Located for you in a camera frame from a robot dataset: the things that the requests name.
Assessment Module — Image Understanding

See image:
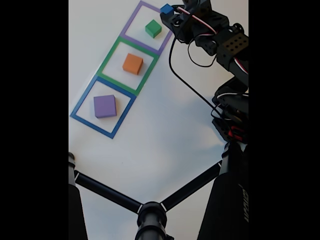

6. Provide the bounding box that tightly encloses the black camera cable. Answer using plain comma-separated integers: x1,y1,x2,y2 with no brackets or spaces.
168,37,226,118

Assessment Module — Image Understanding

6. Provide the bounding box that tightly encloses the purple block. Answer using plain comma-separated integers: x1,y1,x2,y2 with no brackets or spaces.
93,94,118,119

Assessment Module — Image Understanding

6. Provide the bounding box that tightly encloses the orange cube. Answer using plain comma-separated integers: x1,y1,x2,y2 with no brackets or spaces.
122,52,144,76

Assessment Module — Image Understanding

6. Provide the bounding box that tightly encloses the green cube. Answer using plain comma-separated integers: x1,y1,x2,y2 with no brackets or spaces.
144,19,163,39

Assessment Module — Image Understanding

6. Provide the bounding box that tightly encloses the blue square frame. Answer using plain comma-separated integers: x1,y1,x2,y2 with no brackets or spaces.
69,75,138,140

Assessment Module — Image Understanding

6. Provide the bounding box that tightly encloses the small blue cube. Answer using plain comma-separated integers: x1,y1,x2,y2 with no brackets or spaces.
159,3,175,16

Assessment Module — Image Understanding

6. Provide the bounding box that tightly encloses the purple square frame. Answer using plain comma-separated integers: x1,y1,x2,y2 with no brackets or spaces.
119,0,176,56

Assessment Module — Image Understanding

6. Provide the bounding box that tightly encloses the green square frame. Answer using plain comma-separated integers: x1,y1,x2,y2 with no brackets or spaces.
96,35,161,97

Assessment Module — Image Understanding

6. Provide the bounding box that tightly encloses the red black table clamp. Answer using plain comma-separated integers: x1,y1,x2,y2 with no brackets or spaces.
228,126,248,141

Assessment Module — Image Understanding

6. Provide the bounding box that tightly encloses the black tripod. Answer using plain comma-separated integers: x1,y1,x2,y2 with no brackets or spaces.
68,141,249,240

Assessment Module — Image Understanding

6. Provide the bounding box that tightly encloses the red white servo cable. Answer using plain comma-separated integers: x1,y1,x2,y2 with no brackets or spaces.
176,6,249,75

